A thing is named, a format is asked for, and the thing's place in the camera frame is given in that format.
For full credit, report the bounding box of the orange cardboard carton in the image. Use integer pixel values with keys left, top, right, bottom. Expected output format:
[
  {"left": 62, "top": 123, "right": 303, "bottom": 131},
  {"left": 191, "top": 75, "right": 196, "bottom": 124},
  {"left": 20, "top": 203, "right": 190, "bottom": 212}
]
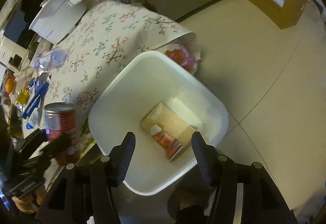
[{"left": 140, "top": 102, "right": 198, "bottom": 163}]

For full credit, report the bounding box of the red tin can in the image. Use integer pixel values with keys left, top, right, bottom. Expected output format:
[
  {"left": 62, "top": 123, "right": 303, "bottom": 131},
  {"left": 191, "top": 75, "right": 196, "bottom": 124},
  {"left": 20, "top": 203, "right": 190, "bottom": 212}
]
[{"left": 42, "top": 102, "right": 78, "bottom": 166}]

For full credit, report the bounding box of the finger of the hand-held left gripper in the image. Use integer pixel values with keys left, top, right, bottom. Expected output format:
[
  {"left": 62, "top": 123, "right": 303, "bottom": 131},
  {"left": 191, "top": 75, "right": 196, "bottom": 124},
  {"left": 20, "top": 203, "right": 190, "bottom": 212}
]
[{"left": 38, "top": 132, "right": 72, "bottom": 161}]

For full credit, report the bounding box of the white saucepan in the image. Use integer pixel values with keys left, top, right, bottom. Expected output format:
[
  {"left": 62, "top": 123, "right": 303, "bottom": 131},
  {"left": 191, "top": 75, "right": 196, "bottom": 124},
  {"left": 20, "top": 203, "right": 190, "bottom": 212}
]
[{"left": 29, "top": 0, "right": 123, "bottom": 44}]

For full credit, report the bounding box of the person's left hand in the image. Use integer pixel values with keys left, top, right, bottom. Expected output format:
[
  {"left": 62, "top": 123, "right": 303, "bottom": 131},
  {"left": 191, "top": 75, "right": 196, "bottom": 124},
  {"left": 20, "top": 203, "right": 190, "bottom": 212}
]
[{"left": 11, "top": 183, "right": 47, "bottom": 214}]

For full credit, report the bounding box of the dark screen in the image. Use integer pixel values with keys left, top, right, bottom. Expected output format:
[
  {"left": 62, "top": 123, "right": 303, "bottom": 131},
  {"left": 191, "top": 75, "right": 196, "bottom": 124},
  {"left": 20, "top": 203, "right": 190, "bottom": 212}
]
[{"left": 4, "top": 0, "right": 47, "bottom": 44}]

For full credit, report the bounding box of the blue box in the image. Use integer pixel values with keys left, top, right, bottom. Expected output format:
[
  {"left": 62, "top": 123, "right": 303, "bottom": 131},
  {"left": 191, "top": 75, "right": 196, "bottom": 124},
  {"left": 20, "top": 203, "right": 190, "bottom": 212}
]
[{"left": 22, "top": 72, "right": 51, "bottom": 120}]

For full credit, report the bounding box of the blue white wrapper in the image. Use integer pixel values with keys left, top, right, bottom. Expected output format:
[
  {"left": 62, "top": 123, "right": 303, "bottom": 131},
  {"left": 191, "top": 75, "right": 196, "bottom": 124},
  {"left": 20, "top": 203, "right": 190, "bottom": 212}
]
[{"left": 25, "top": 112, "right": 41, "bottom": 129}]

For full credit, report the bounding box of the yellow wrapper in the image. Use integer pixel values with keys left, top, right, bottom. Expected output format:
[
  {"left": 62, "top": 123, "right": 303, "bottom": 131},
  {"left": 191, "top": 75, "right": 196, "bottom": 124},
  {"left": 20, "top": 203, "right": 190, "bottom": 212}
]
[{"left": 15, "top": 88, "right": 28, "bottom": 105}]

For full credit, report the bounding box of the floral tablecloth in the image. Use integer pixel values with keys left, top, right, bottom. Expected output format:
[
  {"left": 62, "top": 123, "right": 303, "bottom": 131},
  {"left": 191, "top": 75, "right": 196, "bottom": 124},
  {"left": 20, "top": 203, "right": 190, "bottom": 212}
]
[{"left": 15, "top": 0, "right": 203, "bottom": 184}]

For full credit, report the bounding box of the orange fruit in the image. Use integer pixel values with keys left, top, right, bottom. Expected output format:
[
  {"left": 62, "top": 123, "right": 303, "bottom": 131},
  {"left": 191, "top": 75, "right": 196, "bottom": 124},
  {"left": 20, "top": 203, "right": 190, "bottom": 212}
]
[{"left": 4, "top": 78, "right": 16, "bottom": 93}]

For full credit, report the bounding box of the clear plastic bottle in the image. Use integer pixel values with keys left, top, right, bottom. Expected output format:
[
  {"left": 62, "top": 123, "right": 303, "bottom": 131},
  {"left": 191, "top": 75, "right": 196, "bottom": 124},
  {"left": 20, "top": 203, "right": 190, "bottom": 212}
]
[{"left": 30, "top": 46, "right": 67, "bottom": 71}]

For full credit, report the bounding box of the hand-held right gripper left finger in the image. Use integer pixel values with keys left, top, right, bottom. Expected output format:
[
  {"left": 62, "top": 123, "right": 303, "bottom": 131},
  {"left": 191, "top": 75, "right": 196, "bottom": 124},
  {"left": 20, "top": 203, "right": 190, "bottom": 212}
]
[{"left": 34, "top": 132, "right": 136, "bottom": 224}]

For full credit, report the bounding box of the pink floral cloth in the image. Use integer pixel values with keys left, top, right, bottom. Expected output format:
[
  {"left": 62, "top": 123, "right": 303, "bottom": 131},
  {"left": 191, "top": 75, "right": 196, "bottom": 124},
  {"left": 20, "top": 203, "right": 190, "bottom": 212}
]
[{"left": 164, "top": 44, "right": 198, "bottom": 74}]

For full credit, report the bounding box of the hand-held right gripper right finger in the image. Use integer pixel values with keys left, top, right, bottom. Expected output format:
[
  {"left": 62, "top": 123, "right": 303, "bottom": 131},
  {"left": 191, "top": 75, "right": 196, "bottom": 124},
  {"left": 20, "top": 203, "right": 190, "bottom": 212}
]
[{"left": 191, "top": 131, "right": 298, "bottom": 224}]

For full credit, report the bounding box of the white plastic bin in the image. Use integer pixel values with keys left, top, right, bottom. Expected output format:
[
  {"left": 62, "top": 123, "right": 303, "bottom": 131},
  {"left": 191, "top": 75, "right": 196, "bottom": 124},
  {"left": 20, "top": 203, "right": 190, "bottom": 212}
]
[{"left": 88, "top": 50, "right": 230, "bottom": 196}]

